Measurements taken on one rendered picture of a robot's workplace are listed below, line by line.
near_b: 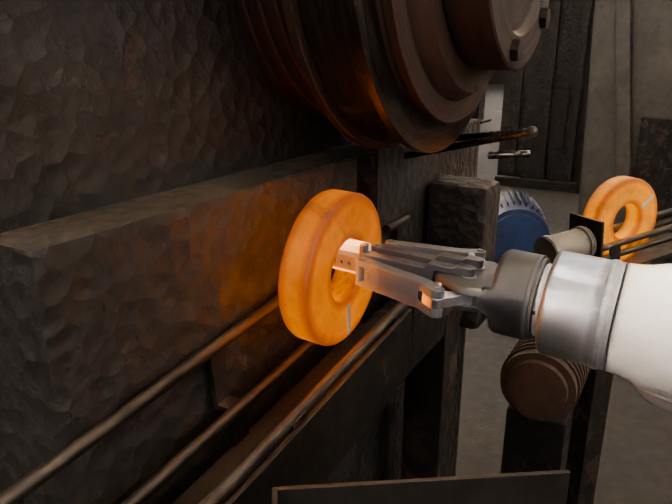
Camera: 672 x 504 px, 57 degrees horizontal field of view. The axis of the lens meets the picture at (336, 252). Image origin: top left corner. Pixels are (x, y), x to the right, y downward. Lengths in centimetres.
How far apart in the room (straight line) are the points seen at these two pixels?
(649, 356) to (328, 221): 28
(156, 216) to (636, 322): 37
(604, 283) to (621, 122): 295
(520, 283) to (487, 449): 125
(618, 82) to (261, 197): 295
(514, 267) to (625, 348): 10
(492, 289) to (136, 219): 29
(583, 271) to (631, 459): 134
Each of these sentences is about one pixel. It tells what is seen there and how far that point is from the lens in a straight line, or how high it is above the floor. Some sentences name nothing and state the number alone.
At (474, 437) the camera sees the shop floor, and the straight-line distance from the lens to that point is 179.
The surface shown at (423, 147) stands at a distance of 71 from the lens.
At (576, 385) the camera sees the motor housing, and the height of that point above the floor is 49.
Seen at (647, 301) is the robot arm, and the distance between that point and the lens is 51.
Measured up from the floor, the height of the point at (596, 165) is 43.
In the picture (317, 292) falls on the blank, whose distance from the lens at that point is 57.
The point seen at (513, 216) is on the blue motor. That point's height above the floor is 30.
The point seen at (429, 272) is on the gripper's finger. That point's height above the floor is 81.
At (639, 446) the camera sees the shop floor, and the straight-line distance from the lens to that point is 189.
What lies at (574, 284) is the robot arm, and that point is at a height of 82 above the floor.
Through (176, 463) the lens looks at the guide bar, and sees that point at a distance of 55.
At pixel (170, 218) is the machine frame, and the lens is 52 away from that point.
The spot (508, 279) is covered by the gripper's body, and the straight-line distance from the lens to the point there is 52.
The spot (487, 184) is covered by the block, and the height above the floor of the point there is 80.
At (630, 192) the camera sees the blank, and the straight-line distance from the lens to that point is 121.
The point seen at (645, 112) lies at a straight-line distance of 344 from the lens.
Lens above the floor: 99
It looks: 18 degrees down
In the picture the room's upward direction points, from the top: straight up
